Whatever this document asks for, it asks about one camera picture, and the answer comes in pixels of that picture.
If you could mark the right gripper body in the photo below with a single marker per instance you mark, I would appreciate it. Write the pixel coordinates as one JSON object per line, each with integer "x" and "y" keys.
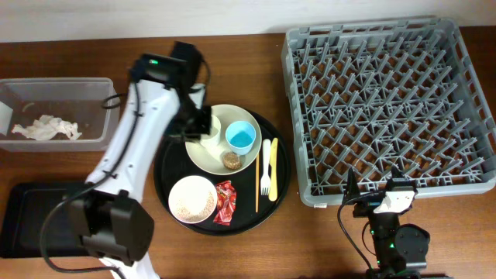
{"x": 369, "y": 208}

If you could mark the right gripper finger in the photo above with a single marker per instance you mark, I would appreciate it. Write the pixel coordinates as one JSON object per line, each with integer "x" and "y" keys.
{"x": 351, "y": 190}
{"x": 396, "y": 174}

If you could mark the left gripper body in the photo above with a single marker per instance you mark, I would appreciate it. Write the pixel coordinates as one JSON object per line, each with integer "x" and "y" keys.
{"x": 195, "y": 126}

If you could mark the white cup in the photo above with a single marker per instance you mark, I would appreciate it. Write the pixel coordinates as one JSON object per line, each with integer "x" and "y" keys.
{"x": 213, "y": 138}

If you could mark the pink bowl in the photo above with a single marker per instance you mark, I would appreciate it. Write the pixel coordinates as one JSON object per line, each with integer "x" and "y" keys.
{"x": 189, "y": 185}

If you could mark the red candy wrapper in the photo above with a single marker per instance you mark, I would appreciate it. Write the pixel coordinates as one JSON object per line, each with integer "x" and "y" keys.
{"x": 226, "y": 203}

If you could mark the rice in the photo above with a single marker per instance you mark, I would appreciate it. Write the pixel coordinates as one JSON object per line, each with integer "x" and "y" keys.
{"x": 195, "y": 208}

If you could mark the large white tissue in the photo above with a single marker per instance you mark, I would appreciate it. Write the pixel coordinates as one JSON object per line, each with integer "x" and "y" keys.
{"x": 47, "y": 127}

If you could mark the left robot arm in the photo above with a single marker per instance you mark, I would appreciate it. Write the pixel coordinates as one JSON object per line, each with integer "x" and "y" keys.
{"x": 108, "y": 219}

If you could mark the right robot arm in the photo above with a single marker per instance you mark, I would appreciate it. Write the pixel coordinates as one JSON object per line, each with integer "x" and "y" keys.
{"x": 400, "y": 250}

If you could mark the grey dishwasher rack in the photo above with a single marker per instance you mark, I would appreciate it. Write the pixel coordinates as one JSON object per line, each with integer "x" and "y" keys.
{"x": 372, "y": 96}

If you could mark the beige plate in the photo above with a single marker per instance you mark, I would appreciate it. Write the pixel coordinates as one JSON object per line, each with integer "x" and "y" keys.
{"x": 211, "y": 159}

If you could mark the blue cup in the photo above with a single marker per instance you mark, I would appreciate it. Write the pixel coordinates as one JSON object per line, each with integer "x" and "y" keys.
{"x": 240, "y": 136}

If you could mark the brown cookie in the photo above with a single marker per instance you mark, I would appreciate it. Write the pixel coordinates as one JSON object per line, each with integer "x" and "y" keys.
{"x": 232, "y": 161}

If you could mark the wooden chopstick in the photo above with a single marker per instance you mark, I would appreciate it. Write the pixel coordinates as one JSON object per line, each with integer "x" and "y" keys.
{"x": 257, "y": 182}

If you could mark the yellow plastic knife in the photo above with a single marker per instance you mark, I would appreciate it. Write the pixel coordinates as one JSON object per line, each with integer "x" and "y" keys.
{"x": 273, "y": 167}

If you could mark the round black serving tray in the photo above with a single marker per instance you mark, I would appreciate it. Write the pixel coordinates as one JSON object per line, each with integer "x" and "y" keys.
{"x": 172, "y": 164}

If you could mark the white plastic fork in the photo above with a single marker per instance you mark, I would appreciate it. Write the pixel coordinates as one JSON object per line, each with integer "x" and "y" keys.
{"x": 265, "y": 179}

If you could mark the clear plastic bin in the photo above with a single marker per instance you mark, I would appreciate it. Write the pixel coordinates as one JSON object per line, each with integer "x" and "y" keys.
{"x": 74, "y": 99}

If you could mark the black rectangular tray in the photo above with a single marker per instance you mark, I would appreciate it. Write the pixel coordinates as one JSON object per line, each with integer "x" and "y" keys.
{"x": 28, "y": 206}

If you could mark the white label on bin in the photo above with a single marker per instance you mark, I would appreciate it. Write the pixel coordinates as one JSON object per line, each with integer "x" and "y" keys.
{"x": 5, "y": 118}

